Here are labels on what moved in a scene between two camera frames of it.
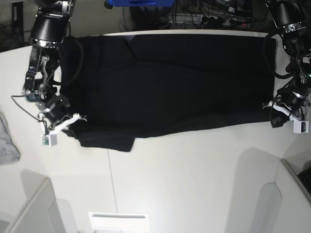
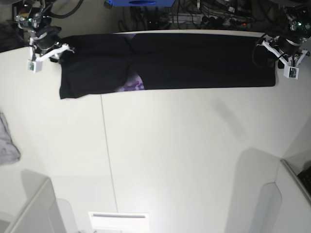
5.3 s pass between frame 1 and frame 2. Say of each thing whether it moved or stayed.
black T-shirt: moved
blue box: stayed
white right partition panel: stayed
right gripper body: moved
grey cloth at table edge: stayed
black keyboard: stayed
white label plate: stayed
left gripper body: moved
